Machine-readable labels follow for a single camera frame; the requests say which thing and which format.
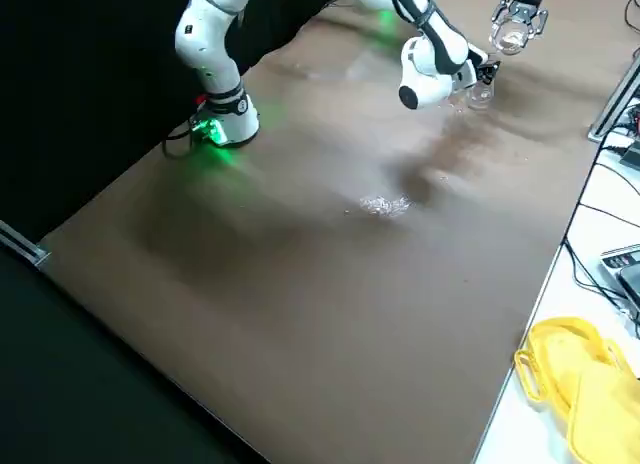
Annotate clear glass conical flask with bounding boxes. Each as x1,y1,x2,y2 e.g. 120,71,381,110
467,78,496,110

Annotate clear glass beaker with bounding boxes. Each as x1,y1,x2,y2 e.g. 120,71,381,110
487,13,531,57

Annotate grey keypad device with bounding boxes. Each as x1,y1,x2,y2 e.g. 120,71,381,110
599,243,640,315

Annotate yellow fabric bag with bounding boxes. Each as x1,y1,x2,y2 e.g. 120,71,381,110
513,316,640,464

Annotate aluminium corner post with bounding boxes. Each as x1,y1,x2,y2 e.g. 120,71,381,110
588,53,640,144

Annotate black desk cable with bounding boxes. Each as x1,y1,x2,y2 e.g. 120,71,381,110
562,128,640,315

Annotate black base cables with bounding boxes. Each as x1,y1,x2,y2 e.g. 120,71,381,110
162,118,206,160

